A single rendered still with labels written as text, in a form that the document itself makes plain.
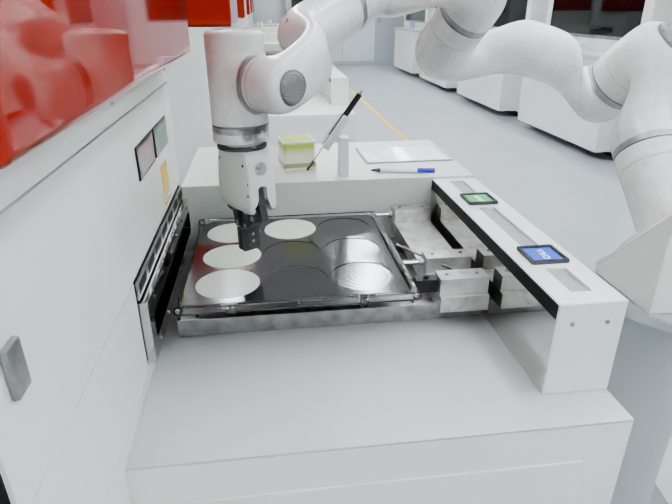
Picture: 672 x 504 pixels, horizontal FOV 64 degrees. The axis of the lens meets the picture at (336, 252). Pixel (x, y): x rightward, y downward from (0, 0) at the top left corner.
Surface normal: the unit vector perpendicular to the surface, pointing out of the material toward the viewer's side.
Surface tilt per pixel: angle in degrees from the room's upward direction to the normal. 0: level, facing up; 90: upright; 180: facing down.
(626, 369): 90
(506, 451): 90
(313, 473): 90
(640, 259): 90
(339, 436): 0
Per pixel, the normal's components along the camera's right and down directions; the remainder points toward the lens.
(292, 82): 0.70, 0.16
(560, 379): 0.13, 0.40
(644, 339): -0.64, 0.32
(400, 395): 0.00, -0.91
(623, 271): -0.99, 0.05
